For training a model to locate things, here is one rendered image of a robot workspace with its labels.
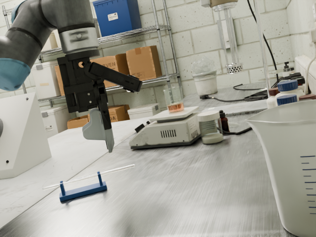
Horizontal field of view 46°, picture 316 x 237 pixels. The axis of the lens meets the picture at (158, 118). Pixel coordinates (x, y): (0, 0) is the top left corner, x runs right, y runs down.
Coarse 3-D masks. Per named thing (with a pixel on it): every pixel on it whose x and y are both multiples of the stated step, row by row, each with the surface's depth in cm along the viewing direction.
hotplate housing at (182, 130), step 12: (168, 120) 106; (180, 120) 104; (192, 120) 105; (144, 132) 108; (156, 132) 106; (168, 132) 105; (180, 132) 103; (192, 132) 104; (132, 144) 111; (144, 144) 109; (156, 144) 108; (168, 144) 106; (180, 144) 104
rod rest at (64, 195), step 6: (60, 186) 78; (84, 186) 82; (90, 186) 81; (96, 186) 80; (102, 186) 79; (66, 192) 80; (72, 192) 79; (78, 192) 78; (84, 192) 78; (90, 192) 79; (60, 198) 78; (66, 198) 78
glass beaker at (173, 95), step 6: (168, 90) 105; (174, 90) 105; (180, 90) 106; (168, 96) 106; (174, 96) 105; (180, 96) 106; (168, 102) 106; (174, 102) 106; (180, 102) 106; (168, 108) 107; (174, 108) 106; (180, 108) 106
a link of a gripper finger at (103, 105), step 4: (100, 92) 76; (100, 96) 75; (104, 96) 74; (100, 100) 75; (104, 100) 74; (100, 104) 74; (104, 104) 74; (100, 108) 75; (104, 108) 74; (108, 112) 74; (104, 116) 74; (108, 116) 75; (104, 120) 75; (108, 120) 75; (104, 124) 75; (108, 124) 75; (104, 128) 75; (108, 128) 75
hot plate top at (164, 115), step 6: (186, 108) 112; (192, 108) 110; (198, 108) 111; (162, 114) 110; (168, 114) 107; (174, 114) 105; (180, 114) 103; (186, 114) 102; (150, 120) 107; (156, 120) 106
